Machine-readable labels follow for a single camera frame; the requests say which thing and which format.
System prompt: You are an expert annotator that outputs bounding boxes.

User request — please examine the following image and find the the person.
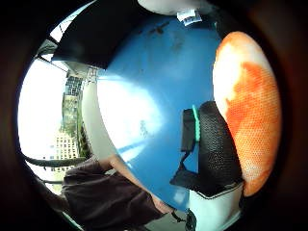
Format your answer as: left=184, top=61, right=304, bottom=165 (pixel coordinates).
left=47, top=155, right=187, bottom=231

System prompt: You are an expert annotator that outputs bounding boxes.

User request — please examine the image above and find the white plush item with label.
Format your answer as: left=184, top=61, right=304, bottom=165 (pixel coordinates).
left=137, top=0, right=213, bottom=27

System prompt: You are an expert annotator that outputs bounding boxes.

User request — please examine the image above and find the high-rise building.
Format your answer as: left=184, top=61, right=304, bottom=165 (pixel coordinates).
left=51, top=71, right=92, bottom=172

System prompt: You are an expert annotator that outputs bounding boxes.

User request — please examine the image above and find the dark metal railing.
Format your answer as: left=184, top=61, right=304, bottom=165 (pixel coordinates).
left=23, top=154, right=89, bottom=168

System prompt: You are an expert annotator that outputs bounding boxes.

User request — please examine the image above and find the black fabric object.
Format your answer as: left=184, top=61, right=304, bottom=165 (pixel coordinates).
left=51, top=0, right=152, bottom=70

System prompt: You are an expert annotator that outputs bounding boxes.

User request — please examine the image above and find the black wrist strap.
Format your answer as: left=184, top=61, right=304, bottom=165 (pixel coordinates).
left=170, top=209, right=188, bottom=223

